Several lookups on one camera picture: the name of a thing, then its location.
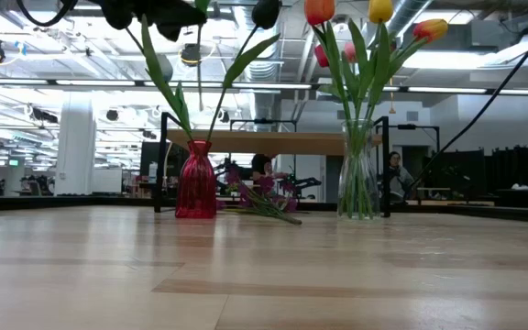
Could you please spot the long ceiling light strip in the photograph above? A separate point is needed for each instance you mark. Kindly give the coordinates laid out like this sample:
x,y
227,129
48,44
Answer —
x,y
94,83
447,90

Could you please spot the small wooden shelf table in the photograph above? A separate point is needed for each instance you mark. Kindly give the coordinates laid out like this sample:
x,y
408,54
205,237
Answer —
x,y
268,142

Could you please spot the pink artificial tulip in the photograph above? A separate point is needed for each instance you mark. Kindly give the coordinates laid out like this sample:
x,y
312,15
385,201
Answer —
x,y
350,52

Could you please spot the orange artificial tulip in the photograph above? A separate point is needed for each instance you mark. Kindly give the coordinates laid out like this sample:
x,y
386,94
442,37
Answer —
x,y
319,10

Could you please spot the silver ventilation duct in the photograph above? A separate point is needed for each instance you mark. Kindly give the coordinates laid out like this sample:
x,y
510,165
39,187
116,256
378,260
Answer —
x,y
264,69
406,14

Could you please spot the clear glass vase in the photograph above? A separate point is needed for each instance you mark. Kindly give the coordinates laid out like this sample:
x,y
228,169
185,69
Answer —
x,y
358,183

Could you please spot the white building column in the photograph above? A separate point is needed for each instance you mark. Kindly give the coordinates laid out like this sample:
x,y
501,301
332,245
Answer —
x,y
75,146

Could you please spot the red ribbed glass vase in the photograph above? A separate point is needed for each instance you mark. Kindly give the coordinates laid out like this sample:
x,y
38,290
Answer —
x,y
196,183

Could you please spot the person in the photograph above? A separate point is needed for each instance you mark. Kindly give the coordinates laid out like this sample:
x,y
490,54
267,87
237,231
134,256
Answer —
x,y
399,179
261,165

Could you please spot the purple artificial flower bunch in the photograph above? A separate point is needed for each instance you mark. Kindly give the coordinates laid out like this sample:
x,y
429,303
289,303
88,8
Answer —
x,y
268,208

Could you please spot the red and yellow artificial tulip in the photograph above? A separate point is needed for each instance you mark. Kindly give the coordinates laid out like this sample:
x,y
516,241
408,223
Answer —
x,y
431,30

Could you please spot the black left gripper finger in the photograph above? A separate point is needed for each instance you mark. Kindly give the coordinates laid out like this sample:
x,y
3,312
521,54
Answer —
x,y
168,11
171,31

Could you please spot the black partition panel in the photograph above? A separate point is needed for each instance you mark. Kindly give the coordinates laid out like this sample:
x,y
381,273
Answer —
x,y
463,172
520,167

